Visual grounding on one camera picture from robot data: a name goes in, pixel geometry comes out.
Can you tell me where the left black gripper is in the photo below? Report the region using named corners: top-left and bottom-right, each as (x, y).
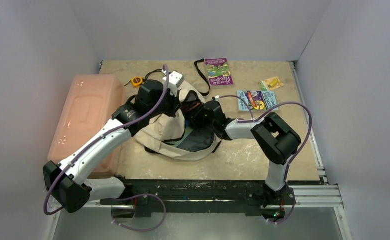
top-left (148, 85), bottom-right (182, 119)

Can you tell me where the beige canvas backpack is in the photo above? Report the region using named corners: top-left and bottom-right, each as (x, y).
top-left (133, 79), bottom-right (223, 163)

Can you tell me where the purple Treehouse book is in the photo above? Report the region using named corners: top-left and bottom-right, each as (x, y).
top-left (204, 58), bottom-right (234, 88)

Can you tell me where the light blue Treehouse book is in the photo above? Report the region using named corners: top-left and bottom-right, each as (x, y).
top-left (237, 90), bottom-right (277, 112)

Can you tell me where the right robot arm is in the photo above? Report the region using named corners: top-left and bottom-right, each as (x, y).
top-left (183, 100), bottom-right (304, 204)

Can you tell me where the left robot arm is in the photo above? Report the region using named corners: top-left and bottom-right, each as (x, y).
top-left (42, 80), bottom-right (182, 215)

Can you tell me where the yellow tape measure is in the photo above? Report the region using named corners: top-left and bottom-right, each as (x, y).
top-left (131, 76), bottom-right (144, 88)

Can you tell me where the banana picture card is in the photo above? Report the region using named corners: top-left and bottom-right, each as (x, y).
top-left (258, 76), bottom-right (284, 91)

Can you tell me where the pink plastic storage box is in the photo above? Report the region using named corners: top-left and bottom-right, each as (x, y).
top-left (47, 74), bottom-right (125, 164)

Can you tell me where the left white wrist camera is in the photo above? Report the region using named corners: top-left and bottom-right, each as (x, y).
top-left (162, 71), bottom-right (184, 96)

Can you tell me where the black coiled cable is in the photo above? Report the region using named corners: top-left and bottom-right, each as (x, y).
top-left (143, 69), bottom-right (178, 89)

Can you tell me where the black table front rail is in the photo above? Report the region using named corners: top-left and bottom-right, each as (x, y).
top-left (100, 179), bottom-right (296, 222)

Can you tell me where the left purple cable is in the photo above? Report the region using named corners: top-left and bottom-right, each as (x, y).
top-left (43, 63), bottom-right (171, 233)

